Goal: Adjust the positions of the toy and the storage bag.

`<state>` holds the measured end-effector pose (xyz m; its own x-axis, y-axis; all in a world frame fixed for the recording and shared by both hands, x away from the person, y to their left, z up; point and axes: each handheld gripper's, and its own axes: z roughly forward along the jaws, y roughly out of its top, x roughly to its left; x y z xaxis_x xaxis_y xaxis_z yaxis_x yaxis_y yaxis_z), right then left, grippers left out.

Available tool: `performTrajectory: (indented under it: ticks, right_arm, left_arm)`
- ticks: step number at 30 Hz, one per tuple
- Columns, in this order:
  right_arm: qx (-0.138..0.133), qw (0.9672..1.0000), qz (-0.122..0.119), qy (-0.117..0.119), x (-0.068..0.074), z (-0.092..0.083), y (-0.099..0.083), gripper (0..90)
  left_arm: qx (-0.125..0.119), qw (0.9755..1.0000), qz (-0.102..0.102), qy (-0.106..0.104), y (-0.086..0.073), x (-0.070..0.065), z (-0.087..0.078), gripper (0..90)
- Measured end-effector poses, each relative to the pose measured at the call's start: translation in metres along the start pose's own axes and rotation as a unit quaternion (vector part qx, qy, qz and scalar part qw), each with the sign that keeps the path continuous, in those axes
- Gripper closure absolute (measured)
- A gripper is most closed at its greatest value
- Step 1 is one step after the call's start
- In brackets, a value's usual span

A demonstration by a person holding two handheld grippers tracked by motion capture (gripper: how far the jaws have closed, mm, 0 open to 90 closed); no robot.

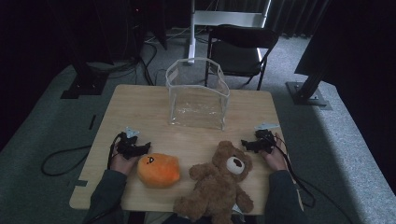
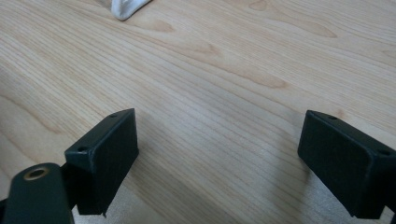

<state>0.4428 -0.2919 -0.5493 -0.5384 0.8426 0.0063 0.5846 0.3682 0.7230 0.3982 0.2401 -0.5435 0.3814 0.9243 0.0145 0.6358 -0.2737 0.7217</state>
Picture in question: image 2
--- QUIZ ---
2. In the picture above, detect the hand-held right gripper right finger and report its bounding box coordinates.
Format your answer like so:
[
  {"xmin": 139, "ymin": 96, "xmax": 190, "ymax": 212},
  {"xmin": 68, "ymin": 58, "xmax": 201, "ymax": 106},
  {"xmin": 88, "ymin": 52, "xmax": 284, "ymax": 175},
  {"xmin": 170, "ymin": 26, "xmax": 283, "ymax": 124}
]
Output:
[{"xmin": 297, "ymin": 109, "xmax": 396, "ymax": 220}]

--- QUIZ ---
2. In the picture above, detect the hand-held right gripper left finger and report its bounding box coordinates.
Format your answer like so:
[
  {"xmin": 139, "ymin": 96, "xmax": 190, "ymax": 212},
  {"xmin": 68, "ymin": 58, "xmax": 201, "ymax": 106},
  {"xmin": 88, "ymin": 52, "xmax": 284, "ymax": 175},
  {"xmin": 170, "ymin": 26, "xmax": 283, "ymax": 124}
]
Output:
[{"xmin": 64, "ymin": 107, "xmax": 140, "ymax": 217}]

